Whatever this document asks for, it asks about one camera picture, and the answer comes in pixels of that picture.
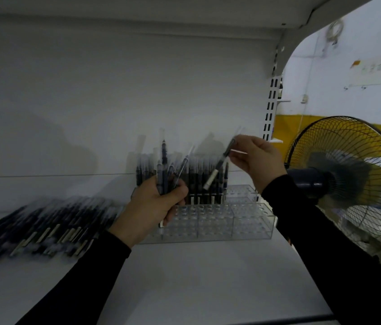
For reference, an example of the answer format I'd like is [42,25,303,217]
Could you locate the row of standing black pens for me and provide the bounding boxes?
[136,132,230,205]

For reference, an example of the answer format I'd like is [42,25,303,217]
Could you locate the pile of loose black pens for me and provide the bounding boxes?
[0,195,124,282]

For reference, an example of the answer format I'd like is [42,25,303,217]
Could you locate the clear acrylic pen holder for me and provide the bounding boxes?
[132,184,276,245]

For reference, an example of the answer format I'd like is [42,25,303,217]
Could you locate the coiled white cable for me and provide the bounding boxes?
[322,18,345,48]

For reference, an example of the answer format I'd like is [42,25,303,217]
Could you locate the person's left hand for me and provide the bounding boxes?
[109,175,190,249]

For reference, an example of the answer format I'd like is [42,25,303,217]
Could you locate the person's right forearm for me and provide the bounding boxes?
[261,174,381,325]

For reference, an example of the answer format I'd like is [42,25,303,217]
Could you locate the black standing fan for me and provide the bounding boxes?
[283,116,381,256]

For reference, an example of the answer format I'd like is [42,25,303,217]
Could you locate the person's right hand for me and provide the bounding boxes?
[228,135,288,194]

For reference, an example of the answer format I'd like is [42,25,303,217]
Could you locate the white paper wall notice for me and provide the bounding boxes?
[344,51,381,91]

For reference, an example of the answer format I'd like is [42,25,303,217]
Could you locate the white slotted shelf upright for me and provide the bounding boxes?
[262,76,283,143]

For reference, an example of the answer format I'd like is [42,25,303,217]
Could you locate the white overhead shelf board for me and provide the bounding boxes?
[0,0,379,78]

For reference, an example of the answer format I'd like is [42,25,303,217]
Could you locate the person's left forearm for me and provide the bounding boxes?
[16,229,132,325]

